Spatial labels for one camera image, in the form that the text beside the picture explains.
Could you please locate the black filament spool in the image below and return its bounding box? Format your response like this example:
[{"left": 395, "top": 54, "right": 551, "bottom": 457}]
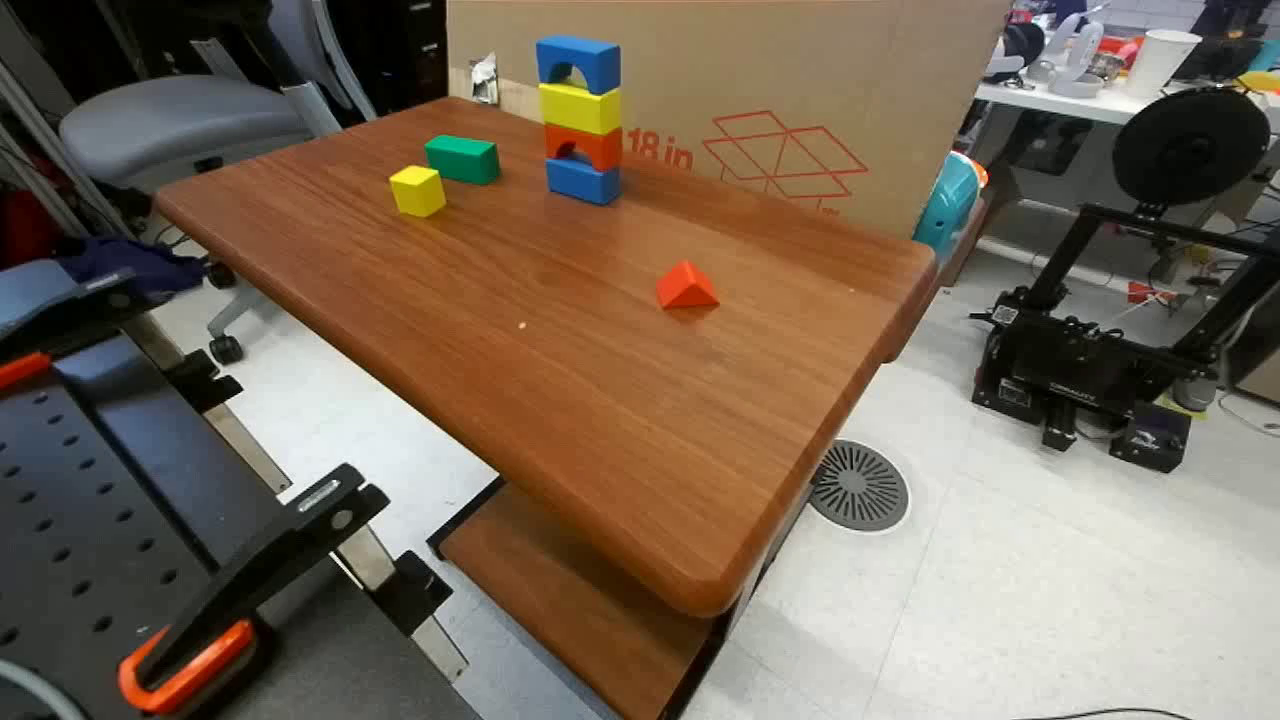
[{"left": 1107, "top": 83, "right": 1278, "bottom": 210}]

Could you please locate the black 3D printer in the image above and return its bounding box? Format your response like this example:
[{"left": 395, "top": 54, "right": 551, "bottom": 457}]
[{"left": 968, "top": 196, "right": 1280, "bottom": 480}]

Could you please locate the black perforated robot platform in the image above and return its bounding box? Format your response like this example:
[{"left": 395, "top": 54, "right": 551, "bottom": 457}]
[{"left": 0, "top": 258, "right": 489, "bottom": 720}]

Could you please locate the green rectangular block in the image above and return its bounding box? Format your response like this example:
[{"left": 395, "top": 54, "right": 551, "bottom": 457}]
[{"left": 419, "top": 133, "right": 506, "bottom": 186}]

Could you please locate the yellow cube block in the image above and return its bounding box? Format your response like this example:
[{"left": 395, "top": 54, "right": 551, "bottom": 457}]
[{"left": 383, "top": 159, "right": 451, "bottom": 224}]

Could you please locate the round floor drain grate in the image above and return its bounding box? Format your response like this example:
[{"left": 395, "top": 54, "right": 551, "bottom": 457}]
[{"left": 804, "top": 437, "right": 917, "bottom": 538}]

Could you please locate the blue rectangular block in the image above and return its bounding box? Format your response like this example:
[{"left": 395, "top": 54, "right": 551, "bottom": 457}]
[{"left": 545, "top": 151, "right": 629, "bottom": 210}]

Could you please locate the orange arch block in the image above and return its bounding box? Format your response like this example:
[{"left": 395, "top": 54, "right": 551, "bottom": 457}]
[{"left": 539, "top": 119, "right": 629, "bottom": 174}]

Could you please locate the yellow rectangular block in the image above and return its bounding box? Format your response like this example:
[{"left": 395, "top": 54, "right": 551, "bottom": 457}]
[{"left": 535, "top": 78, "right": 629, "bottom": 138}]

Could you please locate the orange triangular block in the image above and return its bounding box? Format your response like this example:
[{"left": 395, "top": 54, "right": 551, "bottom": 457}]
[{"left": 652, "top": 256, "right": 726, "bottom": 314}]

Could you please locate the large cardboard box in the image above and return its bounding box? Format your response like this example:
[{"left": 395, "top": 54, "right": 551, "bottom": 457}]
[{"left": 443, "top": 0, "right": 1014, "bottom": 243}]

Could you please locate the blue arch block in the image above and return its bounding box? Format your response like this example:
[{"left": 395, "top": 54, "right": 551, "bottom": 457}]
[{"left": 532, "top": 31, "right": 623, "bottom": 100}]

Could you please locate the crumpled plastic bag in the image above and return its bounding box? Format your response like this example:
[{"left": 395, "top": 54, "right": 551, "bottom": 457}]
[{"left": 466, "top": 47, "right": 506, "bottom": 107}]

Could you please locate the black clamp orange handle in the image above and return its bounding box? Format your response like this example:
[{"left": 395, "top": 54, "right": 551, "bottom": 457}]
[
  {"left": 118, "top": 459, "right": 395, "bottom": 720},
  {"left": 0, "top": 343, "right": 247, "bottom": 414}
]

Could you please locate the wooden lower table shelf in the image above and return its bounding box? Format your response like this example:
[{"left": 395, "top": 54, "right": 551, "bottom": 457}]
[{"left": 437, "top": 485, "right": 732, "bottom": 720}]

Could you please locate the teal plastic object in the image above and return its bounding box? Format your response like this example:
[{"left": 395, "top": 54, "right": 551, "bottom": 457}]
[{"left": 911, "top": 149, "right": 988, "bottom": 258}]

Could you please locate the white cluttered background table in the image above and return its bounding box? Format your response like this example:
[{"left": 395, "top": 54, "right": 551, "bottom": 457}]
[{"left": 968, "top": 0, "right": 1280, "bottom": 133}]

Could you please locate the grey office chair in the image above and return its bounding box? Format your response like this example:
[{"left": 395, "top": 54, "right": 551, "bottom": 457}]
[{"left": 55, "top": 0, "right": 383, "bottom": 368}]

